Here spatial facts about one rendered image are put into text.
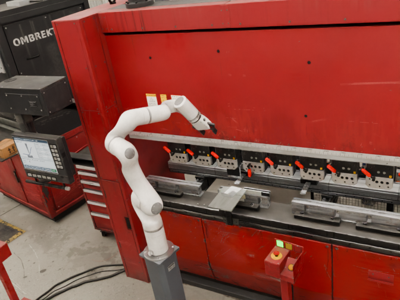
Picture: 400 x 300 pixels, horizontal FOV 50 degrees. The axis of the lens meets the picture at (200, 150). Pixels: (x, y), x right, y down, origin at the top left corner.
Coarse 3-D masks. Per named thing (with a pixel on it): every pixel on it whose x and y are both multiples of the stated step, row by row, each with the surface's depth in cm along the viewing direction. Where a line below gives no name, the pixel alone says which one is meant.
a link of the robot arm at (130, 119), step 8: (128, 112) 223; (136, 112) 224; (144, 112) 226; (120, 120) 222; (128, 120) 222; (136, 120) 224; (144, 120) 227; (120, 128) 223; (128, 128) 223; (112, 136) 228; (120, 136) 230
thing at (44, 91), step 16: (16, 80) 305; (32, 80) 298; (48, 80) 292; (64, 80) 295; (0, 96) 300; (16, 96) 291; (32, 96) 283; (48, 96) 284; (64, 96) 296; (16, 112) 300; (32, 112) 292; (48, 112) 285; (32, 128) 323
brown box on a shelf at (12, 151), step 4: (4, 140) 438; (8, 140) 434; (12, 140) 434; (0, 144) 430; (4, 144) 428; (8, 144) 427; (12, 144) 428; (0, 148) 421; (4, 148) 422; (8, 148) 425; (12, 148) 429; (0, 152) 422; (4, 152) 422; (8, 152) 425; (12, 152) 429; (16, 152) 433; (0, 156) 426; (4, 156) 422; (8, 156) 426; (12, 156) 428; (0, 160) 423; (4, 160) 422
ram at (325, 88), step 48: (144, 48) 292; (192, 48) 274; (240, 48) 258; (288, 48) 245; (336, 48) 232; (384, 48) 221; (144, 96) 312; (192, 96) 292; (240, 96) 274; (288, 96) 259; (336, 96) 245; (384, 96) 232; (192, 144) 311; (288, 144) 274; (336, 144) 258; (384, 144) 245
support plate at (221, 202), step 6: (240, 192) 309; (216, 198) 307; (222, 198) 305; (228, 198) 304; (234, 198) 303; (240, 198) 303; (210, 204) 301; (216, 204) 300; (222, 204) 299; (228, 204) 298; (234, 204) 297; (228, 210) 292
